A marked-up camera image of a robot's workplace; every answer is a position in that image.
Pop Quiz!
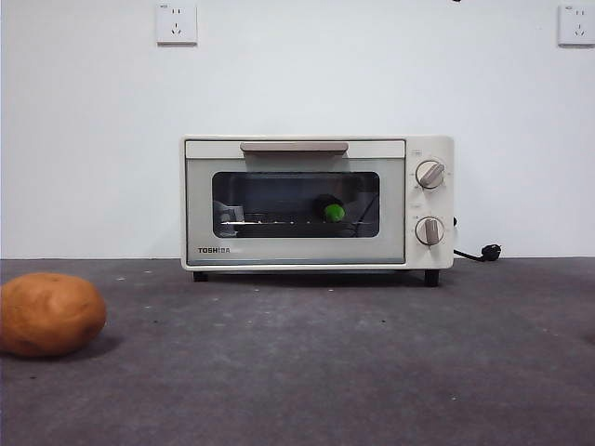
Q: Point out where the purple eggplant with green stem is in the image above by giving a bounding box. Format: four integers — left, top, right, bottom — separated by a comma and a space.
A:
311, 194, 346, 223

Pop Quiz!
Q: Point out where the glass oven door with handle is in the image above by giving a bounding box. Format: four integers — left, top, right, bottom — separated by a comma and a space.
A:
184, 139, 407, 267

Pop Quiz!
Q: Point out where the round oven timer knob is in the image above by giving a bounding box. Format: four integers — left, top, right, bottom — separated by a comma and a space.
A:
414, 216, 446, 247

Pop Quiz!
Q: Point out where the white toaster oven body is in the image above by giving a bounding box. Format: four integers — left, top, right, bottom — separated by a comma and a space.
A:
179, 134, 455, 287

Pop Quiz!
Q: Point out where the round oven temperature knob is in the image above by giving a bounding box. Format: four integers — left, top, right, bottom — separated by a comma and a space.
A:
415, 160, 446, 190

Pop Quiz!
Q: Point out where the brown potato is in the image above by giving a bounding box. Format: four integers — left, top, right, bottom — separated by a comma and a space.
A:
0, 272, 108, 358

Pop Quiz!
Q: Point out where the black oven power cable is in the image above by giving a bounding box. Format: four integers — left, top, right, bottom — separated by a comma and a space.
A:
450, 216, 503, 264

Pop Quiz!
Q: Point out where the white wall socket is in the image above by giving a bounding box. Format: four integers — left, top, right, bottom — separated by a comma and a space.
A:
557, 4, 595, 47
155, 3, 198, 46

